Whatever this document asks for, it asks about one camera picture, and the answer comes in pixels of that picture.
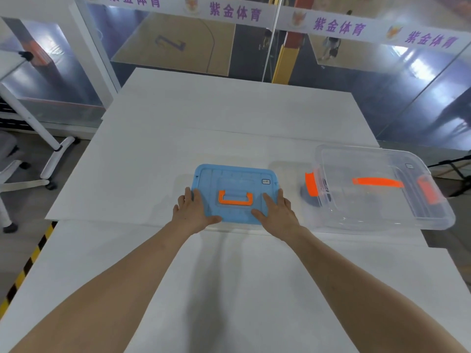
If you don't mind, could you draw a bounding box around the person's right hand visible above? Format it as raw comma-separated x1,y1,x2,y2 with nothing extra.
251,188,303,242

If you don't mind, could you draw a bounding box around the person's left hand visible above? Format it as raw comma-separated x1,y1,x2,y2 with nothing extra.
172,187,222,238

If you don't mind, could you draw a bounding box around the black resistance band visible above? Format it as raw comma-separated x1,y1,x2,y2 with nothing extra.
300,176,332,208

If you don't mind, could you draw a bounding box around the blue lid orange handle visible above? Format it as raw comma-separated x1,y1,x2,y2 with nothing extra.
190,164,280,226

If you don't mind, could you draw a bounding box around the clear lid orange handle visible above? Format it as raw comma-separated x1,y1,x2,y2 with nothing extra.
314,144,455,221

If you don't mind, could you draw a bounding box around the large clear plastic box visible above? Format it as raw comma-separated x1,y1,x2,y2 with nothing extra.
300,145,456,232

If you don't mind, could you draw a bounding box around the person's right forearm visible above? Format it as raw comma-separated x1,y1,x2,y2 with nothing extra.
287,227,470,353

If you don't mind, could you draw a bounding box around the person's left forearm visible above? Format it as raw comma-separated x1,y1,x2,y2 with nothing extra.
11,222,199,353

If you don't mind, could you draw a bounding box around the red yellow pillar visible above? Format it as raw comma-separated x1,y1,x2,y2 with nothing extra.
271,0,314,85

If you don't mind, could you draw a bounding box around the yellow black floor tape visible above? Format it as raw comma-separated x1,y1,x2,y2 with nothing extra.
0,221,58,320

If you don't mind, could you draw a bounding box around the black tripod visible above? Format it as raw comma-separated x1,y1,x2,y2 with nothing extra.
428,154,471,197

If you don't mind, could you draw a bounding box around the white mesh office chair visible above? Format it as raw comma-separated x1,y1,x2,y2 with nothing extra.
0,130,58,234

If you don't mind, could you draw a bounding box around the white banner purple print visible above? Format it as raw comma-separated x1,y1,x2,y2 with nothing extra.
86,0,471,55

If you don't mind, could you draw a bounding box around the white folding desk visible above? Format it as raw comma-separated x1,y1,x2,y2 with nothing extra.
0,50,80,180

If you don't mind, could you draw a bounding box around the white window frame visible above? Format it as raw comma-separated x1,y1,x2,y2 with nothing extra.
68,0,122,107

